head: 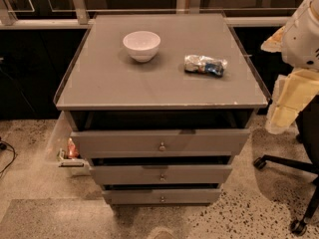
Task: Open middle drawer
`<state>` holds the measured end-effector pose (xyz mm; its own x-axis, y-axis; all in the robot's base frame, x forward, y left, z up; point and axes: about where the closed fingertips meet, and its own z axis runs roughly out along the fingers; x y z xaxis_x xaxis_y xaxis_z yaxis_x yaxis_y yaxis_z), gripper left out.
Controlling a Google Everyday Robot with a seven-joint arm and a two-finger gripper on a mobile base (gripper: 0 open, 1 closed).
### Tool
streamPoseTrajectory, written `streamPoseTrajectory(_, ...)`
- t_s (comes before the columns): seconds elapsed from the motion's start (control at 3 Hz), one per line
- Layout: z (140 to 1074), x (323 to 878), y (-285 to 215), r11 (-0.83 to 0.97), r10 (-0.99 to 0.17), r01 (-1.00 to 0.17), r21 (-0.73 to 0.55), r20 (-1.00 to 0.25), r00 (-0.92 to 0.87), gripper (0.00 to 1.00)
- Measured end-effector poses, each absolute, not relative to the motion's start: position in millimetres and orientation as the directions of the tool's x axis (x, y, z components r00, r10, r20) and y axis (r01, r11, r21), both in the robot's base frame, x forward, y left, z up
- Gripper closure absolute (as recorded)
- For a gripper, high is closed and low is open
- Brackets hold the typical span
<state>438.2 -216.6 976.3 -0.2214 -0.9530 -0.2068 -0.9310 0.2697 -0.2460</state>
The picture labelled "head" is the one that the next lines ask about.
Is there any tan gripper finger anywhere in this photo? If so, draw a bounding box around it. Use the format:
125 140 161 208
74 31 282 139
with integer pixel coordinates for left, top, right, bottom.
261 26 285 53
265 68 319 134

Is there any grey drawer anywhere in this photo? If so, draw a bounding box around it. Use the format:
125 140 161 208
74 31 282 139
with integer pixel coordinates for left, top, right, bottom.
90 164 232 185
102 188 221 205
71 129 249 158

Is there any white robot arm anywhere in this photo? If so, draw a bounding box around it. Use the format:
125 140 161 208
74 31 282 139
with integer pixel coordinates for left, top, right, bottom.
261 0 319 134

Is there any grey drawer cabinet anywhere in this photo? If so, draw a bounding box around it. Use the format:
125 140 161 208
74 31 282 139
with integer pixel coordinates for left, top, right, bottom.
55 14 269 192

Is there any grey top drawer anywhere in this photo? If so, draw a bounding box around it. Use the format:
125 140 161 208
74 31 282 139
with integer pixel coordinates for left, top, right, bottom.
71 129 249 158

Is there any grey bottom drawer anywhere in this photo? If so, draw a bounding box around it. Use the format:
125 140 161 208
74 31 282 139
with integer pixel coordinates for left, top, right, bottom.
102 188 221 205

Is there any black office chair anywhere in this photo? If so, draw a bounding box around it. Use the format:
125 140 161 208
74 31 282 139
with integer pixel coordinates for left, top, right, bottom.
253 95 319 236

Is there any crinkled snack bag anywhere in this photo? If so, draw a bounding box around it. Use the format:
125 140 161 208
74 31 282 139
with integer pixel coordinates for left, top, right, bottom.
184 55 227 78

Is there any white ceramic bowl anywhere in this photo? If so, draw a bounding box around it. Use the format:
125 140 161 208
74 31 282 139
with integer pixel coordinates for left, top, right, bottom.
123 31 160 63

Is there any orange packet in bin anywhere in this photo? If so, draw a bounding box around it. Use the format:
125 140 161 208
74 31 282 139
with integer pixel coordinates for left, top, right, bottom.
68 138 79 158

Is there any metal railing frame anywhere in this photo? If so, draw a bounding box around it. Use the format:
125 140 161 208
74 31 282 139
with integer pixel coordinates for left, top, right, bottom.
0 0 296 29

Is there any black floor cable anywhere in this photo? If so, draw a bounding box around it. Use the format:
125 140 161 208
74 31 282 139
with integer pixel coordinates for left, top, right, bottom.
0 137 18 179

